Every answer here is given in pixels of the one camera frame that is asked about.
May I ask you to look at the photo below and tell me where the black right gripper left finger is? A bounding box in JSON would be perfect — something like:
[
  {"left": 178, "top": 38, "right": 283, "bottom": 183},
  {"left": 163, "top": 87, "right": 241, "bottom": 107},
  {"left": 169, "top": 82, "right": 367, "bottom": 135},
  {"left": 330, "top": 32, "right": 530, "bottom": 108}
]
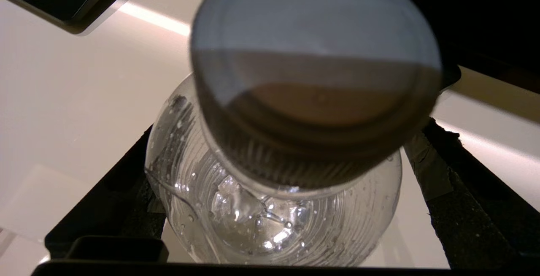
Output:
[{"left": 44, "top": 126, "right": 169, "bottom": 262}]

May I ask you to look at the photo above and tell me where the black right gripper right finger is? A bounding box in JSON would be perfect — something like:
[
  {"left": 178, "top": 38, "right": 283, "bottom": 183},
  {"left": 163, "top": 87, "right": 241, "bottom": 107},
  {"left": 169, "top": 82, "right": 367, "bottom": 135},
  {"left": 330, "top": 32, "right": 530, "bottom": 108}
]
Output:
[{"left": 403, "top": 118, "right": 540, "bottom": 268}]

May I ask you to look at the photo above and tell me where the clear bottle with white cap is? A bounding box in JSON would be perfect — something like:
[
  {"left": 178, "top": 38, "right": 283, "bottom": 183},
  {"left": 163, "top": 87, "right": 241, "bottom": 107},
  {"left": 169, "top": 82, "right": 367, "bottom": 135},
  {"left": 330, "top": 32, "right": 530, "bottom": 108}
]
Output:
[{"left": 145, "top": 0, "right": 443, "bottom": 267}]

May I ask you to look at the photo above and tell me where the cream ribbed cabinet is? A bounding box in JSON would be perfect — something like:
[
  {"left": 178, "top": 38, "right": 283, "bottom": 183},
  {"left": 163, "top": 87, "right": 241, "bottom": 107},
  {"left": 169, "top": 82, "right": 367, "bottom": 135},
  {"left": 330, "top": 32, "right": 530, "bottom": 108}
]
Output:
[{"left": 0, "top": 0, "right": 540, "bottom": 268}]

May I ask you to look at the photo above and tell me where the black flat television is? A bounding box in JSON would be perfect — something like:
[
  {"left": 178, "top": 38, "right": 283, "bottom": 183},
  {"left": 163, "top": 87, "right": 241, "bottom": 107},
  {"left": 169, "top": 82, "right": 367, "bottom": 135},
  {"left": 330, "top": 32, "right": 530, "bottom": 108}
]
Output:
[{"left": 371, "top": 0, "right": 540, "bottom": 83}]

